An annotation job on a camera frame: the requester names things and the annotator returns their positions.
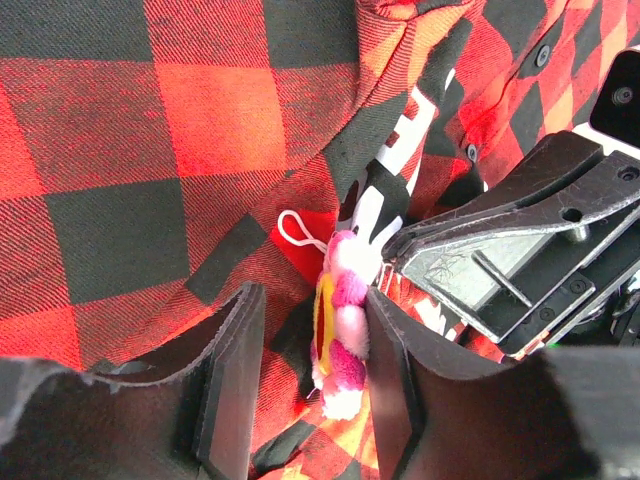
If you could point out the pink white flower brooch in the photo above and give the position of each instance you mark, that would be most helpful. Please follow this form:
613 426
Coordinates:
340 342

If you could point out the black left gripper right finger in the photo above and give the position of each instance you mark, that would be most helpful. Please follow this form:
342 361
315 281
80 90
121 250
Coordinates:
442 412

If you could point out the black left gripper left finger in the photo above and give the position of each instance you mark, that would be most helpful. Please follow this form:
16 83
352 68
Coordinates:
182 411

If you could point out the red black plaid shirt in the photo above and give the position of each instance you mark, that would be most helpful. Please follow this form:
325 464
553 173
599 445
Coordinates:
152 152

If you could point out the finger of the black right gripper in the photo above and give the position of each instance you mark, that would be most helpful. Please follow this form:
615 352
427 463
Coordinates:
540 252

